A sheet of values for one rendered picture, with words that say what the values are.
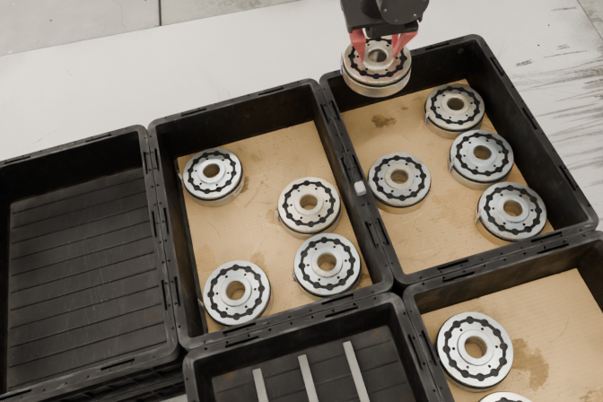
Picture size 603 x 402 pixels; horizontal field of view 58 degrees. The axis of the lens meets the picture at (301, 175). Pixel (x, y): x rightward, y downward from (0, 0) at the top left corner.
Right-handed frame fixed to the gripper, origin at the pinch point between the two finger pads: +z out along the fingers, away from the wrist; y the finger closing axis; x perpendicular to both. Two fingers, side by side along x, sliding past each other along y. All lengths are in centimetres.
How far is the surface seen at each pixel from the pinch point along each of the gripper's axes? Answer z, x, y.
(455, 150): 17.2, -8.2, 12.2
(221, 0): 104, 145, -35
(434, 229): 20.6, -20.3, 5.8
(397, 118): 20.5, 2.6, 5.3
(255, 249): 21.2, -18.5, -23.3
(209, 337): 11.4, -34.7, -29.6
